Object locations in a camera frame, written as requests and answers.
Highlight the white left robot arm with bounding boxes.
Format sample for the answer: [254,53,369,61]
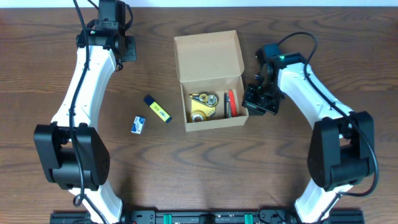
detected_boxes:
[34,0,136,223]

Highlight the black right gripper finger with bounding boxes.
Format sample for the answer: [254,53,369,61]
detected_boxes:
[259,98,280,114]
[242,84,266,116]

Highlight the yellow highlighter marker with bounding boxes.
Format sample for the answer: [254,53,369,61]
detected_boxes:
[143,95,172,123]

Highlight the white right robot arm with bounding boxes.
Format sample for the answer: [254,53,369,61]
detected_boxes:
[242,43,378,223]

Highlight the correction tape dispenser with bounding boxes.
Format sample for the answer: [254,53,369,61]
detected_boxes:
[189,92,218,108]

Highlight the blue white staples box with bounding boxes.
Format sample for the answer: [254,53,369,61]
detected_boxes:
[131,116,146,134]

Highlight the brown cardboard box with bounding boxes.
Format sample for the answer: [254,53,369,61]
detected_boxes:
[174,30,249,132]

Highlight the yellow sticky note pad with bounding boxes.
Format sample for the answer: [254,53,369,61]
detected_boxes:
[189,100,216,122]

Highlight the red black stapler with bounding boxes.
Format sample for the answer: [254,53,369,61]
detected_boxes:
[224,90,238,118]

